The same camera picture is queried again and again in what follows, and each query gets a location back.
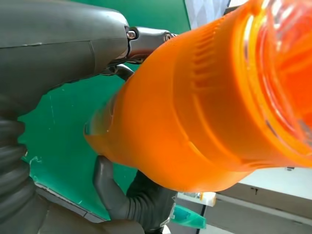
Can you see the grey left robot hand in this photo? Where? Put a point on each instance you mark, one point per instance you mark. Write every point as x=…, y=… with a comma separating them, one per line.
x=60, y=48

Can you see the green table mat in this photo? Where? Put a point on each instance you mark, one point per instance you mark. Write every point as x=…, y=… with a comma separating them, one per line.
x=68, y=129

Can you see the orange bottle with clear cap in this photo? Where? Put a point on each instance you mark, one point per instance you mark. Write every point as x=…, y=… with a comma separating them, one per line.
x=183, y=113

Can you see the teal plastic bottle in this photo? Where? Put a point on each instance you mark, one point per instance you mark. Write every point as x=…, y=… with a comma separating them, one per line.
x=187, y=219

